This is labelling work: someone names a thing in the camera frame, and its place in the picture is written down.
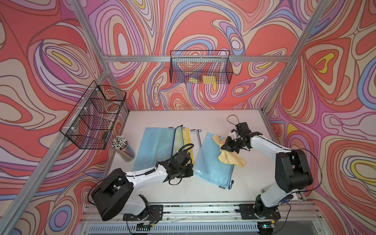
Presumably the yellow wiping cloth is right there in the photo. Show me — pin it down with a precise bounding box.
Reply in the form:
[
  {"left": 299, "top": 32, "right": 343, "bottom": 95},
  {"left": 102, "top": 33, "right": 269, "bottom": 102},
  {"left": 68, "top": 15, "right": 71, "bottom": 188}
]
[{"left": 212, "top": 135, "right": 247, "bottom": 167}]

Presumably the light blue mesh document bag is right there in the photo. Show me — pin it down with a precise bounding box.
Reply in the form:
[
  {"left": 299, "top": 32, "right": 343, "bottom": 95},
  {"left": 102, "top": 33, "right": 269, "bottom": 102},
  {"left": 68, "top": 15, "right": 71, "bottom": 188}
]
[{"left": 193, "top": 132, "right": 234, "bottom": 190}]

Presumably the white blue-zip document bag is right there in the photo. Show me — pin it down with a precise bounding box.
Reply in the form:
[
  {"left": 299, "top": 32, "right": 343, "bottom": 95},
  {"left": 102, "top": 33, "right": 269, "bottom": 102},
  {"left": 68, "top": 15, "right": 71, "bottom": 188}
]
[{"left": 190, "top": 129, "right": 202, "bottom": 149}]

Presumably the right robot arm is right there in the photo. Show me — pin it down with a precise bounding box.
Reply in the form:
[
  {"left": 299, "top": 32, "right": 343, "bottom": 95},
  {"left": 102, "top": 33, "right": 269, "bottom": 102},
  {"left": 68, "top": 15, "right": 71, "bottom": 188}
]
[{"left": 219, "top": 122, "right": 313, "bottom": 219}]

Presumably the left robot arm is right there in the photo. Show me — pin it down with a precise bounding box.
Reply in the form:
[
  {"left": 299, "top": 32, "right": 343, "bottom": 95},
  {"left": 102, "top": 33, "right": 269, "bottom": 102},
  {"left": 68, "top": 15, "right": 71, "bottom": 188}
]
[{"left": 91, "top": 144, "right": 194, "bottom": 221}]

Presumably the green zip document bag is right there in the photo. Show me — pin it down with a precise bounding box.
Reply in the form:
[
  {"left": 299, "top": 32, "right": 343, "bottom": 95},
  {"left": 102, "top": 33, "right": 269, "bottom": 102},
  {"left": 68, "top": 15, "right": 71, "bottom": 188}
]
[{"left": 171, "top": 125, "right": 184, "bottom": 156}]

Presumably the blue document bag leftmost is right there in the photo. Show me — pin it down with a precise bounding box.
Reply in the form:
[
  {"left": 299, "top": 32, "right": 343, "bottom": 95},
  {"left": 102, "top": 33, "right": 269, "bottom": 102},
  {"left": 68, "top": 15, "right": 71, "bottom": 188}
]
[{"left": 132, "top": 127, "right": 175, "bottom": 171}]

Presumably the yellow document bag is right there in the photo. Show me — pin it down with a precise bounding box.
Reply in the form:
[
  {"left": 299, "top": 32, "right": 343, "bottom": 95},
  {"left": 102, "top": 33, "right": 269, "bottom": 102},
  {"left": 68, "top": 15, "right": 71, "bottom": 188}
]
[{"left": 182, "top": 127, "right": 194, "bottom": 163}]

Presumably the clear pencil holder cup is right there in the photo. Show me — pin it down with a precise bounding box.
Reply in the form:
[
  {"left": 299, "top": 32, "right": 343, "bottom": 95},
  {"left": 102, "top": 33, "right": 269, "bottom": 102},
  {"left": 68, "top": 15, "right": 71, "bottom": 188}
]
[{"left": 112, "top": 136, "right": 136, "bottom": 162}]

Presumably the yellow sponge in basket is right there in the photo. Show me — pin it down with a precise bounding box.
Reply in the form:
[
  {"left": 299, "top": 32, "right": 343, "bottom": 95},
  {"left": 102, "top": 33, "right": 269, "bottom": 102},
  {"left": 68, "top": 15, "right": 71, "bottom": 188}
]
[{"left": 188, "top": 75, "right": 217, "bottom": 84}]

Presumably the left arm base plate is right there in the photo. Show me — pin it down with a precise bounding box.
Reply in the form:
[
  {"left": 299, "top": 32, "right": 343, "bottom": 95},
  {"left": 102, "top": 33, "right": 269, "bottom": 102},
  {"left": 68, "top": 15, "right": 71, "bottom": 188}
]
[{"left": 123, "top": 205, "right": 164, "bottom": 222}]

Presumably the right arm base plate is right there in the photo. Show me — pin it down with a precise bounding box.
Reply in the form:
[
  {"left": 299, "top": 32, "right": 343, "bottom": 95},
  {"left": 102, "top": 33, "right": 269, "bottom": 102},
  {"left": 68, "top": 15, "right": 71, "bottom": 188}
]
[{"left": 236, "top": 202, "right": 281, "bottom": 221}]

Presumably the black wire basket back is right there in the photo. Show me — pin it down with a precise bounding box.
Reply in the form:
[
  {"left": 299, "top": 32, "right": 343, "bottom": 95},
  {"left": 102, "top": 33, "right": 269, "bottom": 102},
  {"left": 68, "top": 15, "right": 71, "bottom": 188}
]
[{"left": 169, "top": 49, "right": 234, "bottom": 84}]

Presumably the black wire basket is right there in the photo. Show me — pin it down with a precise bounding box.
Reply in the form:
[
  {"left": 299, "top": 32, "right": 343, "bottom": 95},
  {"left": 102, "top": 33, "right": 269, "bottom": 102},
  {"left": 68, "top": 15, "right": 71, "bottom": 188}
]
[
  {"left": 169, "top": 49, "right": 234, "bottom": 84},
  {"left": 59, "top": 81, "right": 126, "bottom": 150}
]

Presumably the black wire basket left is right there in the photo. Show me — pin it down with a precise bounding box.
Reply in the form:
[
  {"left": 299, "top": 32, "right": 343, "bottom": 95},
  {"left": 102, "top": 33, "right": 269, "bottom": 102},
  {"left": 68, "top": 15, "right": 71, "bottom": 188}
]
[{"left": 59, "top": 81, "right": 126, "bottom": 150}]

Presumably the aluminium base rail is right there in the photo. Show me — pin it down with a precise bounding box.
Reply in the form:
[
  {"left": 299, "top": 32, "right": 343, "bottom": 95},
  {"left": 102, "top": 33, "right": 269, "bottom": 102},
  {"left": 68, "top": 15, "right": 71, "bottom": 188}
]
[{"left": 75, "top": 201, "right": 331, "bottom": 235}]

